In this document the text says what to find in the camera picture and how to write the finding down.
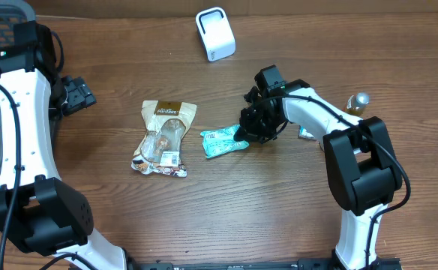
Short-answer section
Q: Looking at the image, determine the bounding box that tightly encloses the light green wipes packet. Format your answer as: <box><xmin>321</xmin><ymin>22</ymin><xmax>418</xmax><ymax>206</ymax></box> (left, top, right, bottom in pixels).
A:
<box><xmin>200</xmin><ymin>124</ymin><xmax>249</xmax><ymax>158</ymax></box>

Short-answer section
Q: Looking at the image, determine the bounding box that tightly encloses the brown snack packet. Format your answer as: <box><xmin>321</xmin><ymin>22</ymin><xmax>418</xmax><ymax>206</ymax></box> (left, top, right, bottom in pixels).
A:
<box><xmin>131</xmin><ymin>100</ymin><xmax>197</xmax><ymax>178</ymax></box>

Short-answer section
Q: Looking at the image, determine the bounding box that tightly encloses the yellow drink bottle silver cap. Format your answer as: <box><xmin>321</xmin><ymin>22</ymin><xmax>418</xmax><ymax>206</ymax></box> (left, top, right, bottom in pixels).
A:
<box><xmin>343</xmin><ymin>92</ymin><xmax>370</xmax><ymax>116</ymax></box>

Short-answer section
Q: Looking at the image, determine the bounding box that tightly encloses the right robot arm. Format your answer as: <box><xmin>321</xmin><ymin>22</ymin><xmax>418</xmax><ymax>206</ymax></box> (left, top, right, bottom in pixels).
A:
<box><xmin>234</xmin><ymin>65</ymin><xmax>409</xmax><ymax>269</ymax></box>

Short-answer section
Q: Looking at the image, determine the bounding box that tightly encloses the white barcode scanner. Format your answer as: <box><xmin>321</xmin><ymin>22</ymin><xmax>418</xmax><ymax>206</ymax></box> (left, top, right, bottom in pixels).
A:
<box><xmin>195</xmin><ymin>7</ymin><xmax>236</xmax><ymax>62</ymax></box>

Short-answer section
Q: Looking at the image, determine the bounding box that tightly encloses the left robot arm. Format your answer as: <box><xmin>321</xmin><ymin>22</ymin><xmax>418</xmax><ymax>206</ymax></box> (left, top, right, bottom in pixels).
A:
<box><xmin>0</xmin><ymin>21</ymin><xmax>134</xmax><ymax>269</ymax></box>

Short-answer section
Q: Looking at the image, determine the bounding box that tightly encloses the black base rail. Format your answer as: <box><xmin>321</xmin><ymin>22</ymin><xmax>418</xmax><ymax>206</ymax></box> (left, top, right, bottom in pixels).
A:
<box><xmin>128</xmin><ymin>256</ymin><xmax>404</xmax><ymax>270</ymax></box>

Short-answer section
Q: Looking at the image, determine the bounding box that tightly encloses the small teal white packet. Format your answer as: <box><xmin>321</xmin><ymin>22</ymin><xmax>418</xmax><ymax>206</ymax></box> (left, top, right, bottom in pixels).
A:
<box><xmin>298</xmin><ymin>126</ymin><xmax>316</xmax><ymax>140</ymax></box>

